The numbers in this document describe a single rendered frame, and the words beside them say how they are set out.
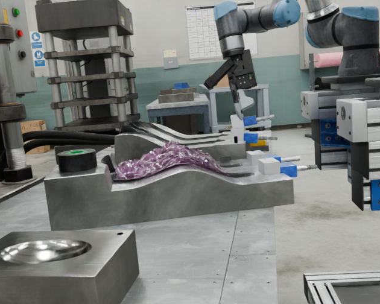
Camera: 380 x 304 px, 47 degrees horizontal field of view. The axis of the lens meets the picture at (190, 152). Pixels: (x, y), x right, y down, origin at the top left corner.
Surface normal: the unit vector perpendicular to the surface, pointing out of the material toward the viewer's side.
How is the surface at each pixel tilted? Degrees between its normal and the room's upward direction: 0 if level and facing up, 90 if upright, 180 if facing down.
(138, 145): 90
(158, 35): 90
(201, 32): 90
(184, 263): 0
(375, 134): 90
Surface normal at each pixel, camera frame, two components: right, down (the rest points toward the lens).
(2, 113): 0.68, 0.07
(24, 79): 0.98, -0.05
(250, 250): -0.08, -0.98
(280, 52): -0.01, 0.18
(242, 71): -0.19, 0.05
